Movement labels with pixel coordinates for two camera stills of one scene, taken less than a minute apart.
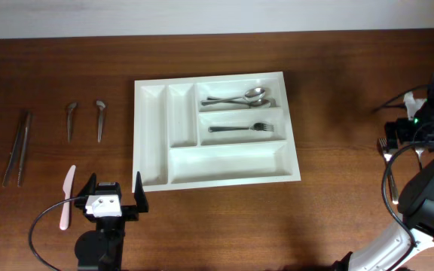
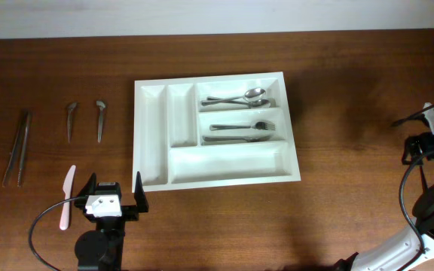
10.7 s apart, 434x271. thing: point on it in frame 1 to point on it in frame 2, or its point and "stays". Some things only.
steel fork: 382,144 to 249,139
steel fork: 259,126 stays
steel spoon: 260,104 stays
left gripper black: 132,211 stays
